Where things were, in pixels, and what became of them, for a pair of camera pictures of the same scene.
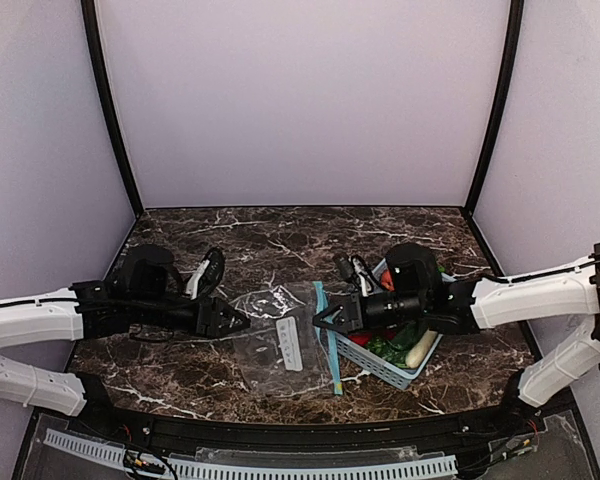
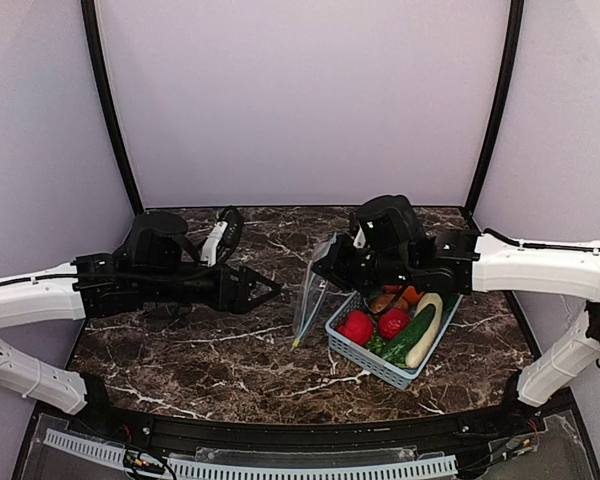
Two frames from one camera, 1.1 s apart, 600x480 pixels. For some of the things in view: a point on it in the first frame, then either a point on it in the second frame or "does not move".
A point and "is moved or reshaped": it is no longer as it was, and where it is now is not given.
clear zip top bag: x=281 y=351 is moved or reshaped
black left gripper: x=203 y=317 → x=231 y=289
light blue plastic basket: x=395 y=375 does not move
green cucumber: x=408 y=335 does not move
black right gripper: x=353 y=312 → x=341 y=261
